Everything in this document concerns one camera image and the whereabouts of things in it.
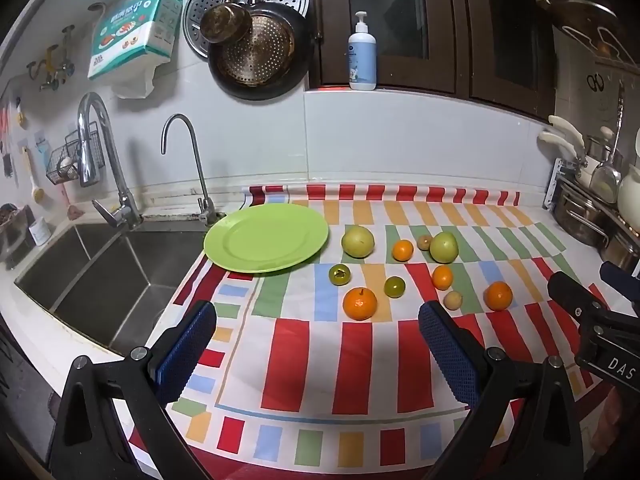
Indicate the green apple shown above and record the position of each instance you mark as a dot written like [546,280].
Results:
[444,248]

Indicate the colourful striped table mat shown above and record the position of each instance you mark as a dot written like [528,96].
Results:
[290,387]

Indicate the wall hook set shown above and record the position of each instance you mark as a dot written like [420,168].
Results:
[55,74]

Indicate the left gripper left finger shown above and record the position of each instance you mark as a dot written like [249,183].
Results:
[88,440]

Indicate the black wire sponge basket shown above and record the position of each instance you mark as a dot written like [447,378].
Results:
[63,164]

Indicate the dark wooden window frame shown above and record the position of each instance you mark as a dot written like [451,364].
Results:
[497,52]

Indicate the small brass saucepan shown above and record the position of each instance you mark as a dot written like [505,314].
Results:
[225,23]

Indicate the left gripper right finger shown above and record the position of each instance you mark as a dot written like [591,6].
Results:
[545,441]

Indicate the small orange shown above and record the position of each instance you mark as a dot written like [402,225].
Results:
[442,277]
[402,250]

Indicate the stainless steel double sink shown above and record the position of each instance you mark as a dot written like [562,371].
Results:
[112,285]

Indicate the green plastic plate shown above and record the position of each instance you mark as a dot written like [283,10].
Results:
[265,238]

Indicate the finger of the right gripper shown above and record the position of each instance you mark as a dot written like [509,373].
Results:
[589,312]
[623,282]

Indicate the small white cup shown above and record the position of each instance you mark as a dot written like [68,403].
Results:
[40,231]

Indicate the large orange mandarin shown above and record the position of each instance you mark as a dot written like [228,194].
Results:
[360,303]

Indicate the yellow-green pear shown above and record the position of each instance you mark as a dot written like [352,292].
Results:
[358,242]

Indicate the black frying pan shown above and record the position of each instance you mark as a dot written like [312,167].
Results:
[270,59]

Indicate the white pump soap bottle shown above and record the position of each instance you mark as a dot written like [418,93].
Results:
[362,56]

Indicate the long handled dish brush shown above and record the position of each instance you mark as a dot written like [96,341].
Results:
[37,192]

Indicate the small tan fruit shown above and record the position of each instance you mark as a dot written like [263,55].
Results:
[453,301]

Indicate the small green fruit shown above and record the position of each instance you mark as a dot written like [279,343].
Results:
[394,287]
[339,275]

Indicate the steel pots on right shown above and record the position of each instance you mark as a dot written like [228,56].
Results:
[596,225]

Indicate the steel ladle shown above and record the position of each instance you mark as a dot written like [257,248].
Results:
[606,177]

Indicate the cream handled pan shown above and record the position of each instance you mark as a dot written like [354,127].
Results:
[573,145]

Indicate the small brown fruit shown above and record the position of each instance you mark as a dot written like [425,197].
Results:
[424,242]

